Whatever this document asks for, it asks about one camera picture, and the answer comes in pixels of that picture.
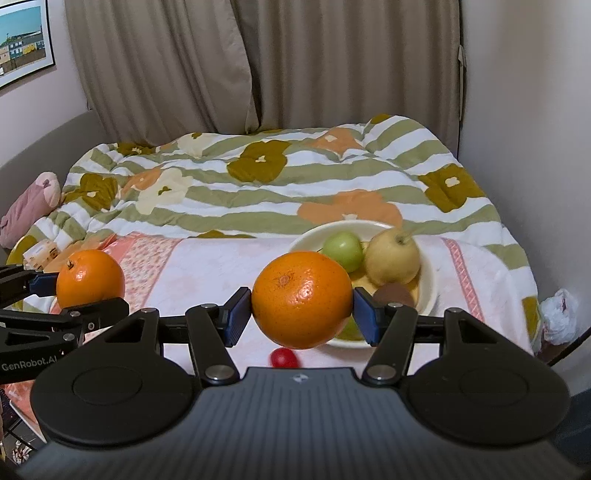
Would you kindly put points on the cream bowl with cartoon print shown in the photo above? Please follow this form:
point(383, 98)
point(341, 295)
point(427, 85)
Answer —
point(425, 281)

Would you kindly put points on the yellow pear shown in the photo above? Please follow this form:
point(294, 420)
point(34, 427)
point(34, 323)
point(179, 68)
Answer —
point(392, 258)

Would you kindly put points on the white plastic bag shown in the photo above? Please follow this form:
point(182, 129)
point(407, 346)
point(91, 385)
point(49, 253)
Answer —
point(559, 316)

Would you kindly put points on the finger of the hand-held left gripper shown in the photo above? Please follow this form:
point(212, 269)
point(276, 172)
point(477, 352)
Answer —
point(44, 284)
point(92, 314)

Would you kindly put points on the grey upholstered headboard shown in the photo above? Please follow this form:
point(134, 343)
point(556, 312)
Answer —
point(46, 147)

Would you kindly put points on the pink floral towel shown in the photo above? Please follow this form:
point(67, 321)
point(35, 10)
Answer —
point(194, 272)

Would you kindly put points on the large orange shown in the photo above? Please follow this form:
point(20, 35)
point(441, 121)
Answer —
point(90, 277)
point(300, 295)

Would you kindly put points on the beige curtain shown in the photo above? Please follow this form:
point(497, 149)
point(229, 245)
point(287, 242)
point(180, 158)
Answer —
point(360, 64)
point(161, 64)

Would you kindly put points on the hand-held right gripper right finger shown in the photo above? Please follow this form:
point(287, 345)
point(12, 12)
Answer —
point(364, 319)

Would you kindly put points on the floral striped blanket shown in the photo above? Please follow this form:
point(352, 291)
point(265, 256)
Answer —
point(277, 194)

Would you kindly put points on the brown kiwi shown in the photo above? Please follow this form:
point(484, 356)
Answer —
point(393, 294)

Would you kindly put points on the tissue packet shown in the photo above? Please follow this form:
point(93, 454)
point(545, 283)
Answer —
point(41, 254)

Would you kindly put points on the green apple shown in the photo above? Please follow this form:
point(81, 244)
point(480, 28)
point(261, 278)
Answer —
point(352, 330)
point(342, 251)

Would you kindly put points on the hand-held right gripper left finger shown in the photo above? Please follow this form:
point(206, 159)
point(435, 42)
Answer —
point(238, 314)

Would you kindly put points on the red cherry tomato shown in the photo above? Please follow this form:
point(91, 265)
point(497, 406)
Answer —
point(283, 358)

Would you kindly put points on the pink plush toy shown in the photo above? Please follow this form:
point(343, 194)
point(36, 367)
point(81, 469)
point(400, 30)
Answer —
point(30, 207)

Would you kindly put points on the framed wall poster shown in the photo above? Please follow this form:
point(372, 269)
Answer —
point(23, 41)

